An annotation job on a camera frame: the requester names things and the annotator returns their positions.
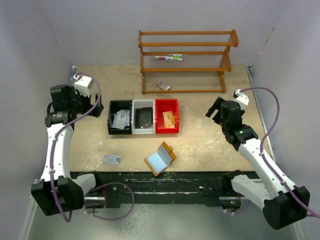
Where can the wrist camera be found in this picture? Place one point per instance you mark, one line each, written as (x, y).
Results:
(241, 98)
(83, 85)

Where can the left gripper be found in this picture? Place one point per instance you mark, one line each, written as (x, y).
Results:
(87, 101)

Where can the wooden shelf rack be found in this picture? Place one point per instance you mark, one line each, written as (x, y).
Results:
(205, 52)

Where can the small grey clip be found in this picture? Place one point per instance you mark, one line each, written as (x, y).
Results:
(163, 85)

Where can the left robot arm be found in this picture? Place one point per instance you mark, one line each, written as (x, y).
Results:
(57, 192)

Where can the black cards in bin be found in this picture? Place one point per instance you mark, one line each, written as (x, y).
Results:
(143, 118)

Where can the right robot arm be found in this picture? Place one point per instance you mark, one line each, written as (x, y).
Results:
(282, 202)

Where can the black plastic bin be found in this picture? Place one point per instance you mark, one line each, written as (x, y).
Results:
(114, 107)

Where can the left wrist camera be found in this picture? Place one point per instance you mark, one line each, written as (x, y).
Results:
(83, 85)

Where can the red plastic bin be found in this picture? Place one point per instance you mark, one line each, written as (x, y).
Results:
(162, 105)

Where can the markers on shelf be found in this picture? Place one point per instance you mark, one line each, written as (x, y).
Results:
(169, 58)

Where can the orange leather card holder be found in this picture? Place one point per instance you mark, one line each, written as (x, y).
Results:
(161, 159)

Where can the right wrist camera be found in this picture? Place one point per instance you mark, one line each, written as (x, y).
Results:
(241, 98)

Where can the white card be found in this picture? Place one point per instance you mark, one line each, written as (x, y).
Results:
(111, 160)

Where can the white cards in bin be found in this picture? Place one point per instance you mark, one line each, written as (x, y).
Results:
(121, 119)

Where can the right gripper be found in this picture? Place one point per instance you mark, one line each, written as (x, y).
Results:
(216, 105)

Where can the white plastic bin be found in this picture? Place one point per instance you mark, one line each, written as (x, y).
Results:
(140, 103)

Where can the orange card in bin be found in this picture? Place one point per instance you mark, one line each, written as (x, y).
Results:
(169, 119)

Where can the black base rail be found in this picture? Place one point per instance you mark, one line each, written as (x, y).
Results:
(169, 188)

